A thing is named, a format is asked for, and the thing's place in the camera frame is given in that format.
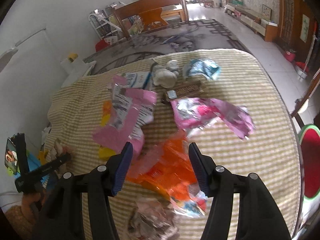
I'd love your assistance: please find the brown snack wrapper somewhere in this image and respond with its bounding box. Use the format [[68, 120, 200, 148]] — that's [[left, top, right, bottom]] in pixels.
[[161, 80, 203, 105]]

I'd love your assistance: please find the pink foil wrapper right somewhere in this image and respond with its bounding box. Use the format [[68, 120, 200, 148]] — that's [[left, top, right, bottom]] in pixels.
[[171, 98, 255, 140]]

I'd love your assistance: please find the white crumpled tissue wad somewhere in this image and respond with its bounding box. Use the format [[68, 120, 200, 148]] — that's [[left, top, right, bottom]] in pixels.
[[150, 59, 180, 88]]

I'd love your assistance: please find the teal white crumpled wrapper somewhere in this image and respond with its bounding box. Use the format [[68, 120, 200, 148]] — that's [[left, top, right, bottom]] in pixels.
[[182, 59, 221, 80]]

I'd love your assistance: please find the phone on tripod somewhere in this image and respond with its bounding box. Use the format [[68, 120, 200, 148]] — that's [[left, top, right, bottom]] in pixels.
[[4, 138, 18, 175]]

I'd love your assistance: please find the grey newspaper ball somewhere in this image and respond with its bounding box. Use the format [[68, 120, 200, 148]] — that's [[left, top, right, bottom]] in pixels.
[[124, 197, 180, 239]]

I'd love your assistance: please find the white milk carton box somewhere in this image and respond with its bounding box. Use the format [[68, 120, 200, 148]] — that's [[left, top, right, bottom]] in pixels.
[[123, 72, 152, 90]]

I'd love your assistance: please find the patterned grey floor rug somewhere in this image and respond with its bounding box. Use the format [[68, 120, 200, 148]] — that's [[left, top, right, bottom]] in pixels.
[[84, 19, 248, 75]]

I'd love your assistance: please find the long tv cabinet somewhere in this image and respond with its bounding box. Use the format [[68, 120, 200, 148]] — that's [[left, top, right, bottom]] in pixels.
[[225, 3, 278, 42]]

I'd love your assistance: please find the red plastic basin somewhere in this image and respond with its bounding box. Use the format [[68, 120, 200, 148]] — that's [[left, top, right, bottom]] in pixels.
[[284, 50, 296, 62]]

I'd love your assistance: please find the pink paper wrapper left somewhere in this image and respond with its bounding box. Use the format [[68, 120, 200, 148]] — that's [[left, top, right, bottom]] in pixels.
[[93, 75, 157, 160]]

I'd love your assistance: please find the watermelon pattern trash bin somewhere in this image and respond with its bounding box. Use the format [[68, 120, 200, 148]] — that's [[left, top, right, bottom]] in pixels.
[[298, 124, 319, 199]]

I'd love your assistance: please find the orange plastic wrapper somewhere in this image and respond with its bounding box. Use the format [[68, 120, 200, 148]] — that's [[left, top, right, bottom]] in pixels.
[[126, 130, 207, 218]]

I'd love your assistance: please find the white metal shelf rack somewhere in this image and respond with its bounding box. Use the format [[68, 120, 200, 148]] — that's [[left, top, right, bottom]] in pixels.
[[88, 13, 122, 40]]

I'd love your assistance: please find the white cabinet with yellow toy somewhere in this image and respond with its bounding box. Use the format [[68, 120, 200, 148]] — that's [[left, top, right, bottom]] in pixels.
[[60, 53, 97, 88]]

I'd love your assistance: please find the dark carved wooden chair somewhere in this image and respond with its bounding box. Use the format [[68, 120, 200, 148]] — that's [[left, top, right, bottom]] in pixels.
[[290, 69, 319, 129]]

